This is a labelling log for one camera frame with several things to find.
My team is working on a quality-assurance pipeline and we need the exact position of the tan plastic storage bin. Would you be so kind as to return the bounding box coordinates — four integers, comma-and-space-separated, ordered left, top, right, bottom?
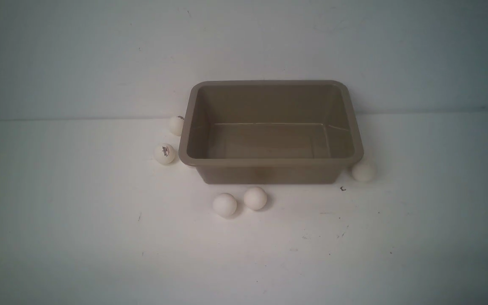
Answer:
178, 80, 364, 185

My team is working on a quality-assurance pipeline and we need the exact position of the white ball with logo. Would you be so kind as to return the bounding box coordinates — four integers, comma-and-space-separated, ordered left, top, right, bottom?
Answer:
153, 143, 177, 165

